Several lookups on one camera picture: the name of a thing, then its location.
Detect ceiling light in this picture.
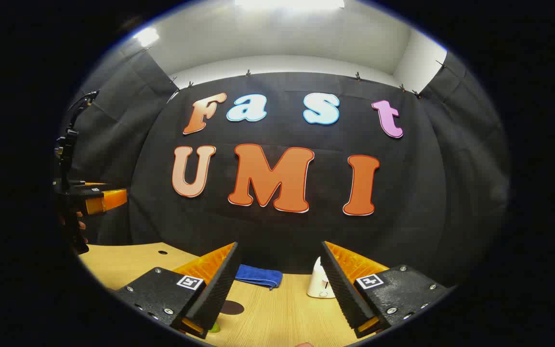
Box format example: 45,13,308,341
234,0,345,10
133,27,160,48

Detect blue folded towel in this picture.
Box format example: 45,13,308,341
235,264,283,291

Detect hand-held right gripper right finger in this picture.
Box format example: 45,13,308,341
321,240,455,339

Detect white toaster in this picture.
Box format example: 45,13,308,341
307,257,337,299

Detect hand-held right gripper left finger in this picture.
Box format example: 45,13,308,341
113,242,241,339

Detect dark brown round coaster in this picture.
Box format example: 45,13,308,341
220,300,245,316

